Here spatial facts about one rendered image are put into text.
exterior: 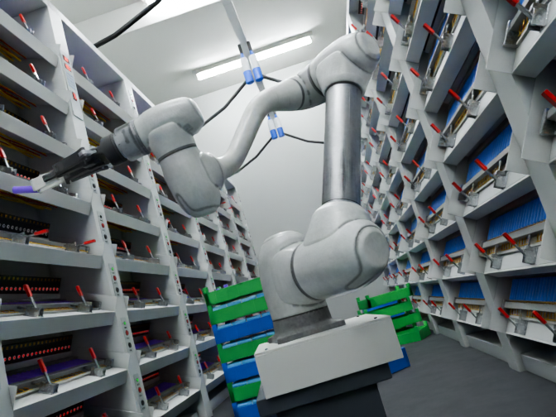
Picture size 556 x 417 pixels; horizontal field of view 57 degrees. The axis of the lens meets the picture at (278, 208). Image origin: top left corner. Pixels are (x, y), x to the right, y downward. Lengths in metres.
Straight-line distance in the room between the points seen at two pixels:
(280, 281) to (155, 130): 0.48
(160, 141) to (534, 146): 0.80
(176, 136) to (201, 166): 0.09
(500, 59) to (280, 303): 0.75
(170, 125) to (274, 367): 0.61
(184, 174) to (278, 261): 0.32
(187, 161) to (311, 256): 0.37
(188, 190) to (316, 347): 0.47
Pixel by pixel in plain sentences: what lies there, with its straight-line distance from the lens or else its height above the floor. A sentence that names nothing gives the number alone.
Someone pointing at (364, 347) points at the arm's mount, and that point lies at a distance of 1.23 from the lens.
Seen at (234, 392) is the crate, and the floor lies 0.12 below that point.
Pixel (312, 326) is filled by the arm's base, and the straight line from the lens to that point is 1.31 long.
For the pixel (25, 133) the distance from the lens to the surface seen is 1.73.
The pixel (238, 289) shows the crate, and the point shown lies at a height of 0.51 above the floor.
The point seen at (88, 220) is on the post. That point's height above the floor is 0.87.
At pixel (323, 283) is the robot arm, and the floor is 0.41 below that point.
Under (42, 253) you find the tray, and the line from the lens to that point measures 1.57.
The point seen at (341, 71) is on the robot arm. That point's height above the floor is 0.96.
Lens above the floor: 0.38
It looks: 11 degrees up
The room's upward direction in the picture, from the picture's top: 16 degrees counter-clockwise
